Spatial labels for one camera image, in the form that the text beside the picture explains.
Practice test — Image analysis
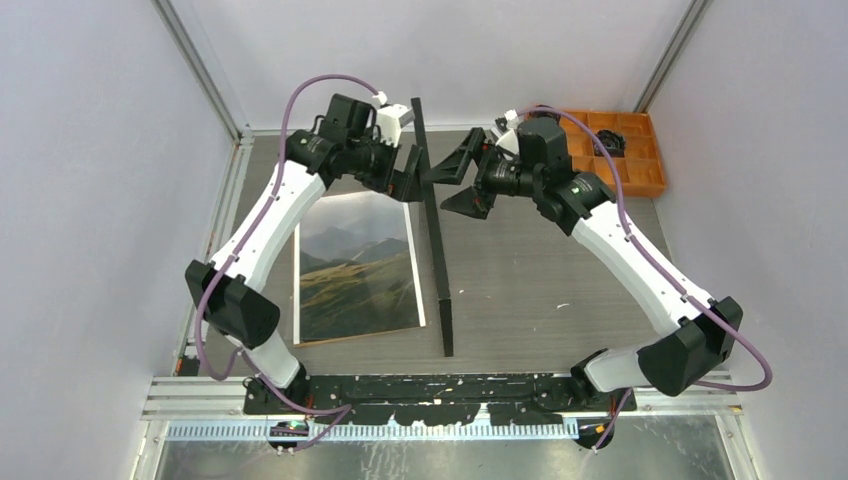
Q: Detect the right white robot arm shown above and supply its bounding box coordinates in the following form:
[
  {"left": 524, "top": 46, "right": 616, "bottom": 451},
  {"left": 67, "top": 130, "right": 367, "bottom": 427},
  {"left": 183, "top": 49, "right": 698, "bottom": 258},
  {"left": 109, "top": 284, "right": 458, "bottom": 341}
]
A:
[{"left": 426, "top": 117, "right": 743, "bottom": 411}]

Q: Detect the wooden picture frame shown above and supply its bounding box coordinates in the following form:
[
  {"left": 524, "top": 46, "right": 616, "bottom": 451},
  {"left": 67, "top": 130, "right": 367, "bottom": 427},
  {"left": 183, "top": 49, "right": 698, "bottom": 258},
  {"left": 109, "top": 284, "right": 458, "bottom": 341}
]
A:
[{"left": 411, "top": 97, "right": 455, "bottom": 358}]

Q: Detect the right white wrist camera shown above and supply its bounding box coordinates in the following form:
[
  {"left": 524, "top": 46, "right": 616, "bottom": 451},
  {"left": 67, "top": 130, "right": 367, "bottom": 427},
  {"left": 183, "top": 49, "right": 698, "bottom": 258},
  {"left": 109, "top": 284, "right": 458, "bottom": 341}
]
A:
[{"left": 491, "top": 109, "right": 520, "bottom": 156}]

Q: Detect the aluminium front rail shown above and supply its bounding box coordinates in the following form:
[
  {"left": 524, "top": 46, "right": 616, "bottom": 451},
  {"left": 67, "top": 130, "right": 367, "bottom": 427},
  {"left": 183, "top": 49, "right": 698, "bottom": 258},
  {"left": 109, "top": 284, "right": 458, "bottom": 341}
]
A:
[{"left": 142, "top": 373, "right": 742, "bottom": 446}]

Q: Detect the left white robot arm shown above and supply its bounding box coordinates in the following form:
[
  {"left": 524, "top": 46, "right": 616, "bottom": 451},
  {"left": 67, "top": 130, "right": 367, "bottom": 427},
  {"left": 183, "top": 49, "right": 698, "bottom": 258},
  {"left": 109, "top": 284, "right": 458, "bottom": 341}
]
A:
[{"left": 185, "top": 93, "right": 421, "bottom": 414}]

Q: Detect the orange compartment tray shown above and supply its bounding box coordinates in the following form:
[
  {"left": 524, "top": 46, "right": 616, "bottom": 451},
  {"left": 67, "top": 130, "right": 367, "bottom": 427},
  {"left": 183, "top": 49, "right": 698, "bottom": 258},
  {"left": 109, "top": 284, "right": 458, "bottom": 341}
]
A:
[{"left": 559, "top": 110, "right": 667, "bottom": 198}]

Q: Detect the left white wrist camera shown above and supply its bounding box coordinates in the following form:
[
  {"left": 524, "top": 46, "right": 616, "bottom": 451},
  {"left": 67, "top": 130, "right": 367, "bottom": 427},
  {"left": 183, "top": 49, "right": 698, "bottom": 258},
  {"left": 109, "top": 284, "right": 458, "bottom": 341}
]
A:
[{"left": 371, "top": 91, "right": 415, "bottom": 148}]

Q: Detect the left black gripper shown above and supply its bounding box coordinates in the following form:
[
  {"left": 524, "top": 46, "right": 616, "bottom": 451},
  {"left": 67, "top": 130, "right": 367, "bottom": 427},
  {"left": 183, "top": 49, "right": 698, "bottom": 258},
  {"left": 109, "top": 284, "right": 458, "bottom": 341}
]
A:
[{"left": 349, "top": 129, "right": 425, "bottom": 203}]

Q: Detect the landscape photo print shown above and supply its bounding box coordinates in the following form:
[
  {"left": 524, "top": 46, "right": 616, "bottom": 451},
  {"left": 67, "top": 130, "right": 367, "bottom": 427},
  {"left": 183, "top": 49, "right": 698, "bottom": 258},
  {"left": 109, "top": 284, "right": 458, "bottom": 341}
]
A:
[{"left": 293, "top": 191, "right": 426, "bottom": 346}]

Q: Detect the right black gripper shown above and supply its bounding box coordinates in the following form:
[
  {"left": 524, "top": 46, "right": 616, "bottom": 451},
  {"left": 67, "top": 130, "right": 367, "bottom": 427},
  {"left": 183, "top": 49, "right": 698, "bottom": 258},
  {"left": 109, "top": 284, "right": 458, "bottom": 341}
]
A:
[{"left": 421, "top": 128, "right": 541, "bottom": 220}]

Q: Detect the black tape roll middle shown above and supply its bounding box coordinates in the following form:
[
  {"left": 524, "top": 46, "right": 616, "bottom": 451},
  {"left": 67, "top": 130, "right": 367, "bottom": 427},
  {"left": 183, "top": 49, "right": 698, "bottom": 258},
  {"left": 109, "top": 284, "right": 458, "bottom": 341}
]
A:
[{"left": 596, "top": 129, "right": 627, "bottom": 158}]

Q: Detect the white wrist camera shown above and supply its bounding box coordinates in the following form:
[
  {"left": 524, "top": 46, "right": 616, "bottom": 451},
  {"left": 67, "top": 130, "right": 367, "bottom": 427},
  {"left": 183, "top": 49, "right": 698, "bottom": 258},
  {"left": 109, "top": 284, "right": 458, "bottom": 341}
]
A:
[
  {"left": 491, "top": 109, "right": 520, "bottom": 156},
  {"left": 371, "top": 91, "right": 415, "bottom": 148}
]

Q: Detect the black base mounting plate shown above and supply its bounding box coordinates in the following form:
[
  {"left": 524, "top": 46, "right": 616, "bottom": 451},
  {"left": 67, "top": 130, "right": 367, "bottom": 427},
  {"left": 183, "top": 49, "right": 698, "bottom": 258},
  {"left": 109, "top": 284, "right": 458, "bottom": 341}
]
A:
[{"left": 242, "top": 372, "right": 639, "bottom": 428}]

